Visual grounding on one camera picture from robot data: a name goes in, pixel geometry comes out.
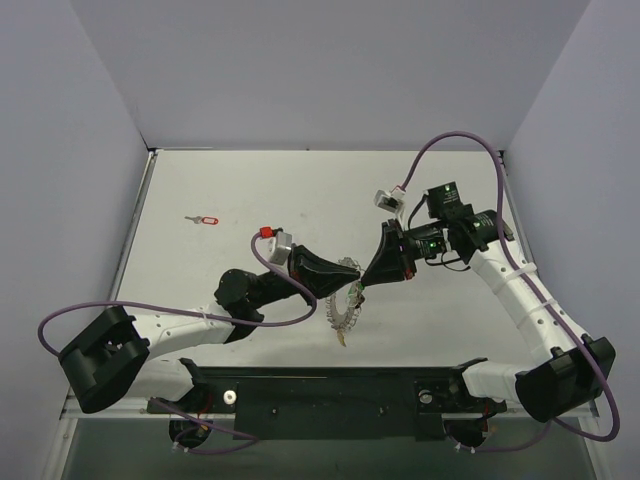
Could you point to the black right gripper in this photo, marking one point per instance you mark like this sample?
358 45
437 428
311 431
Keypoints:
398 250

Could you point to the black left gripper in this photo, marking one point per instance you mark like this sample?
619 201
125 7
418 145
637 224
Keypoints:
296 265

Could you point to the silver metal keyring disc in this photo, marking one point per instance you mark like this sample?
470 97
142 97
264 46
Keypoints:
342 310

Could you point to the key with yellow tag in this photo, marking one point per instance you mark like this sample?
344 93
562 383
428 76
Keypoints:
341 337

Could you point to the key with green tag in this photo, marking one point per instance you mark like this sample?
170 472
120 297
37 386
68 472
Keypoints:
356 289

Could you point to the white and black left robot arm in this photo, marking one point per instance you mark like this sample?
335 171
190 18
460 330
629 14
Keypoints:
121 349

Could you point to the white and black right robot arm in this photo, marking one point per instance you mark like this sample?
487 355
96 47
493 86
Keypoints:
564 354

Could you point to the key with red tag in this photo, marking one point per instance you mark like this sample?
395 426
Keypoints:
204 220

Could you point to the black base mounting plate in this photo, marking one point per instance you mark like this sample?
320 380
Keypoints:
341 403

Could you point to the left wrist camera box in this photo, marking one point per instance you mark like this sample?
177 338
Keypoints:
280 245

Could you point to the aluminium frame rail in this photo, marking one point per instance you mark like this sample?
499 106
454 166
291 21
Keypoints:
129 408

